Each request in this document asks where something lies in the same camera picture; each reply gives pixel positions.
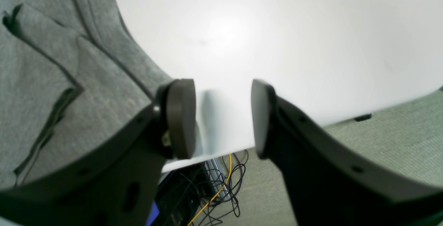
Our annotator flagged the grey T-shirt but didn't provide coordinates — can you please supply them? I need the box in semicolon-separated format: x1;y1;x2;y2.
0;0;172;189

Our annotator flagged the yellow cable behind table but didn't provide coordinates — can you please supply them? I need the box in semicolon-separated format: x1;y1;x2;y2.
188;153;232;226

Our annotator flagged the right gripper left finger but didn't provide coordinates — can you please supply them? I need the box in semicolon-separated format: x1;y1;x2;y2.
1;79;196;226

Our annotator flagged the black cable bundle on floor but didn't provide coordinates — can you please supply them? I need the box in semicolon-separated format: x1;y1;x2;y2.
152;149;250;226

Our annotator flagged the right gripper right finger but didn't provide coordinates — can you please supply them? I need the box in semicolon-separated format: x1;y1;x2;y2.
251;79;442;226

